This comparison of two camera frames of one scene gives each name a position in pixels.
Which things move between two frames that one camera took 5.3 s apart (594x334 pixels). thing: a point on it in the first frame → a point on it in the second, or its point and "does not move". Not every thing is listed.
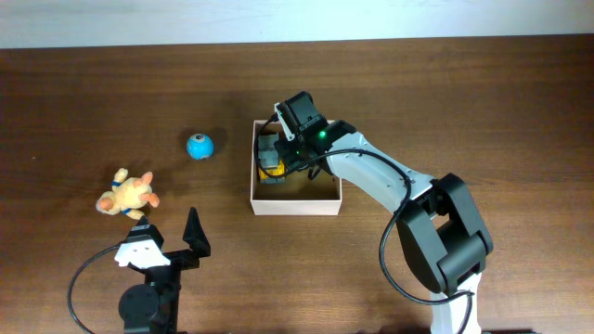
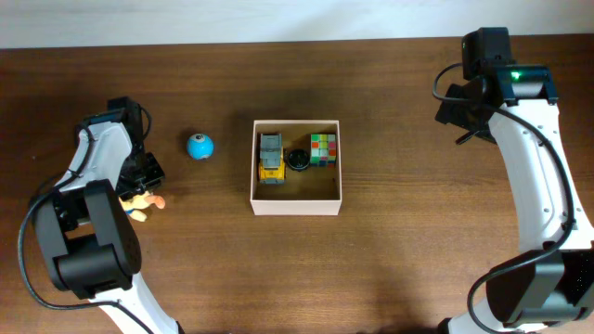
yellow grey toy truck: (269, 160) does not move
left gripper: (198, 244) → (158, 178)
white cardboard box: (298, 195) does not move
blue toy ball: (200, 147) does not move
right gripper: (286, 156) → (452, 111)
